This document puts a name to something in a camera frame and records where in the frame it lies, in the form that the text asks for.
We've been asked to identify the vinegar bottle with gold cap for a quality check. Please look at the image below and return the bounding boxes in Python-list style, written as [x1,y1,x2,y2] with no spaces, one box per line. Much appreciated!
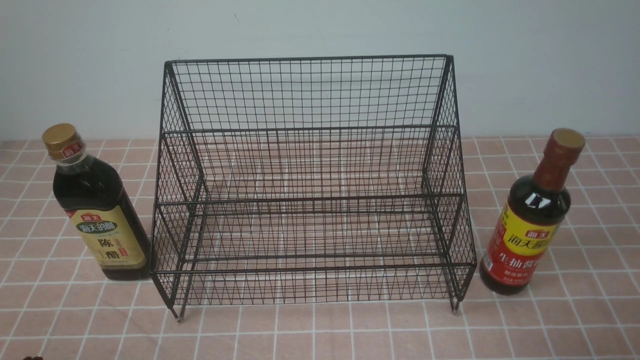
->
[42,123,150,281]

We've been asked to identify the black wire mesh rack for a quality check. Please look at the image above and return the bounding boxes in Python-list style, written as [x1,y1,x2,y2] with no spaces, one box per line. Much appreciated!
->
[150,54,478,320]

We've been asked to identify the soy sauce bottle red label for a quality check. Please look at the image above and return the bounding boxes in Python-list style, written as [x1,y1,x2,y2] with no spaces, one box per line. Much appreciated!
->
[478,128,586,296]

